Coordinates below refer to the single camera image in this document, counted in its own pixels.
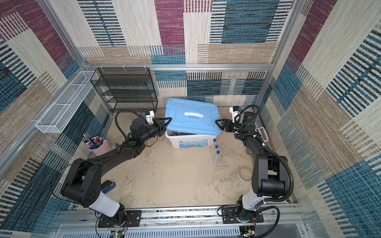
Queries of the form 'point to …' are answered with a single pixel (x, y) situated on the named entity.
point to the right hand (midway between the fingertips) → (219, 123)
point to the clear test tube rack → (220, 158)
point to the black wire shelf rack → (126, 89)
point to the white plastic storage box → (178, 140)
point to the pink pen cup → (98, 145)
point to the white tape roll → (244, 174)
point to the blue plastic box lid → (192, 117)
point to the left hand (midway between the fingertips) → (172, 116)
